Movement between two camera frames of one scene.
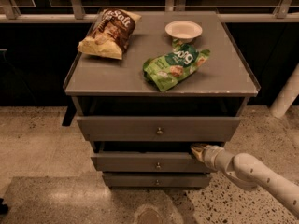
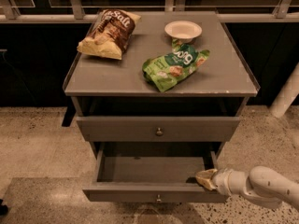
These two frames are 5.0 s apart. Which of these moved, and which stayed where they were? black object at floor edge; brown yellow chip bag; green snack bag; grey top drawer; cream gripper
Moved: cream gripper
Stayed: black object at floor edge; green snack bag; brown yellow chip bag; grey top drawer
